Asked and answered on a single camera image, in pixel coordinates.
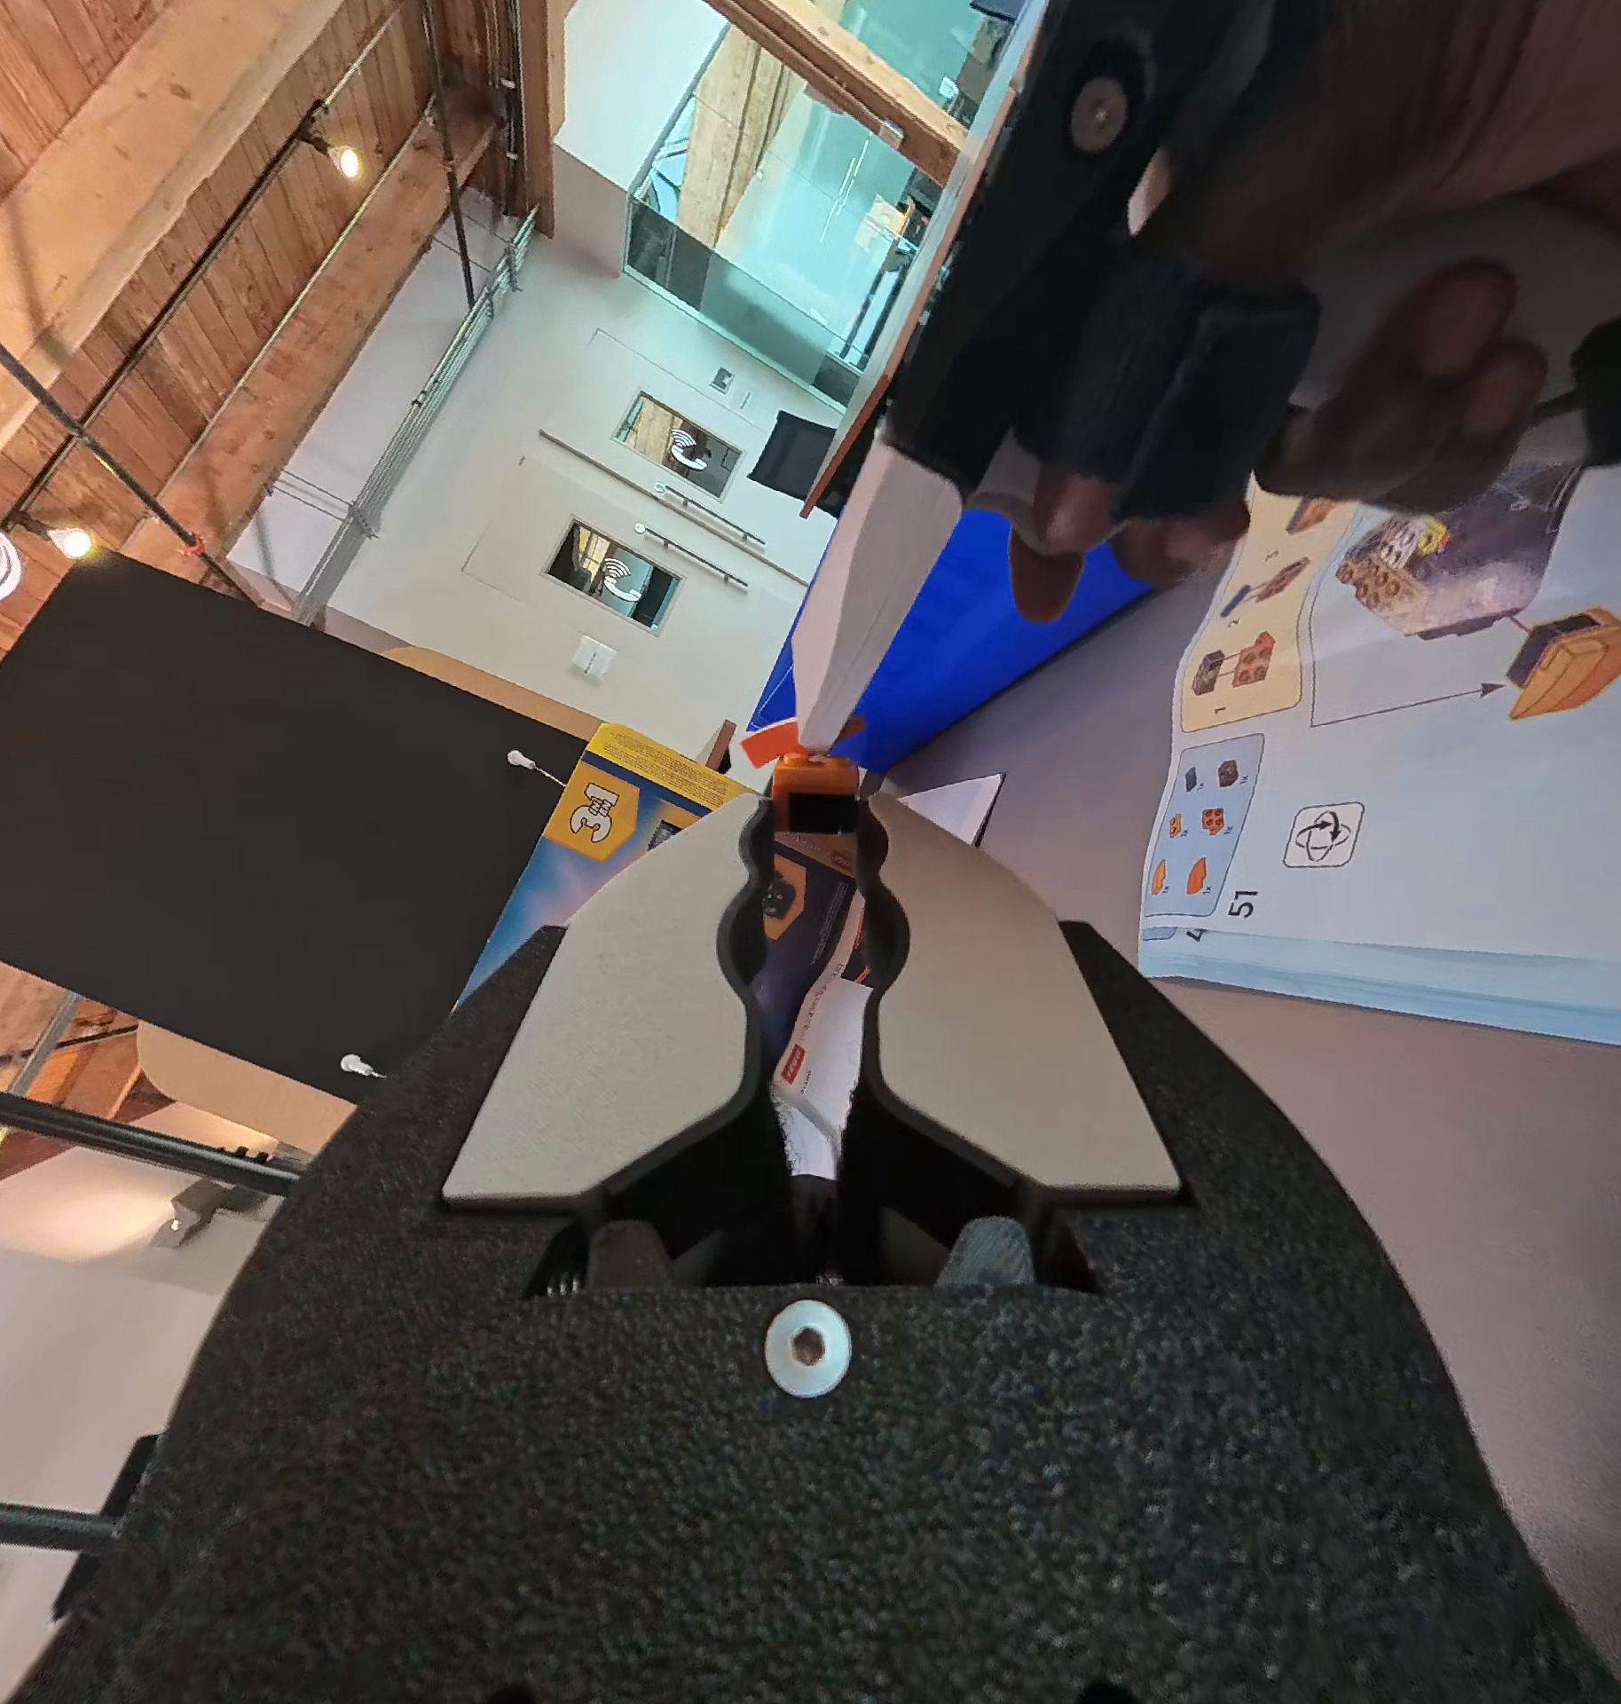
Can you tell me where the interior wall window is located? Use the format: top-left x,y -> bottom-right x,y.
542,517 -> 686,630
610,389 -> 748,503

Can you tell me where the person's right hand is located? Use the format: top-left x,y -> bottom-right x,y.
1007,0 -> 1621,625

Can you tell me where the glass balustrade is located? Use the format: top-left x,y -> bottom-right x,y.
622,0 -> 1017,409

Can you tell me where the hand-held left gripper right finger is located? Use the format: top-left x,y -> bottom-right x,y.
860,794 -> 1182,1197

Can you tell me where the black board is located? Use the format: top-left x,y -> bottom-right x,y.
0,551 -> 594,1104

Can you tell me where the blue mat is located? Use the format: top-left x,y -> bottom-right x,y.
748,499 -> 1158,778

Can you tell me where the black stand pole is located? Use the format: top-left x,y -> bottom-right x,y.
0,1078 -> 308,1200

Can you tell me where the instruction sheet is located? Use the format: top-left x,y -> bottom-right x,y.
1136,446 -> 1621,1056

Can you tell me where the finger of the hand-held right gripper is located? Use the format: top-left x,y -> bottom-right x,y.
789,439 -> 973,751

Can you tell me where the orange toy brick model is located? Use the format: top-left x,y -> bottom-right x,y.
741,716 -> 870,838

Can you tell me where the blue yellow toy box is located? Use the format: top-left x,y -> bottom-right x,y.
454,723 -> 881,1181

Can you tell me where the orange-edged panel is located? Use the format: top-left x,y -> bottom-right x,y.
799,80 -> 1026,519

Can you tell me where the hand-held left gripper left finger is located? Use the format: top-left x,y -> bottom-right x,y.
441,795 -> 775,1211

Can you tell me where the white paper sheet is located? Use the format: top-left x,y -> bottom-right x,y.
895,774 -> 1007,851

